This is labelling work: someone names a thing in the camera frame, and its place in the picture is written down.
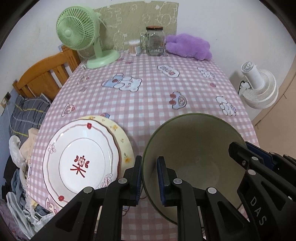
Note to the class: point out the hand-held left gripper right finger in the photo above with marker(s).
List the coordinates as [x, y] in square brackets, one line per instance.
[160, 180]

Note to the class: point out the pile of pale clothes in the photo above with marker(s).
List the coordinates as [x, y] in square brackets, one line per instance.
[18, 204]

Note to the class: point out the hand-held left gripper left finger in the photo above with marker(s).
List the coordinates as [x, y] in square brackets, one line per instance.
[138, 178]

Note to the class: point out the clear cotton swab box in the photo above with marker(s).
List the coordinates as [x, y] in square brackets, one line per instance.
[134, 47]

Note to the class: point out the grey plaid blanket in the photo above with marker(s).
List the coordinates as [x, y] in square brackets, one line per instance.
[27, 113]

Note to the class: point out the grey floral ceramic bowl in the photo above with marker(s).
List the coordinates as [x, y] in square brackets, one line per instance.
[196, 143]

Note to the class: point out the green desk fan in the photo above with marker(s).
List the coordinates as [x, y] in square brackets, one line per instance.
[74, 27]

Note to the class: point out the green printed board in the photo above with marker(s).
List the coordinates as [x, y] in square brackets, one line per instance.
[129, 20]

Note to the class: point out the glass jar with dark lid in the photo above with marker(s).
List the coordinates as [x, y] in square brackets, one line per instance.
[155, 44]

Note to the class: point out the wall socket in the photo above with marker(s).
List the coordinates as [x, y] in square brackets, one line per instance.
[7, 96]

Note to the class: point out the round cream yellow-flower plate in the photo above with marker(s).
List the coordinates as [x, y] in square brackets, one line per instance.
[121, 139]

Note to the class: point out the white standing fan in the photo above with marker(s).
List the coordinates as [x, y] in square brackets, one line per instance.
[261, 90]

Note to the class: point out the white plate with red pattern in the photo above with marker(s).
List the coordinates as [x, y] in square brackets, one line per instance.
[92, 148]

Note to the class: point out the purple plush pillow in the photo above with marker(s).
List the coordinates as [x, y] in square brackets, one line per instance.
[189, 46]

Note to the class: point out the white plastic bag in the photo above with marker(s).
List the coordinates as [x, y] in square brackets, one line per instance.
[13, 148]

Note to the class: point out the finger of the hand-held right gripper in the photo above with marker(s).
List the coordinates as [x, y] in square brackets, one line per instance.
[240, 154]
[257, 151]

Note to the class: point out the pink checked tablecloth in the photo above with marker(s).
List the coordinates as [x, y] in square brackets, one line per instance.
[150, 97]

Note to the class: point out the beige cloth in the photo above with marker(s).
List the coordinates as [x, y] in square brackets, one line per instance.
[29, 143]

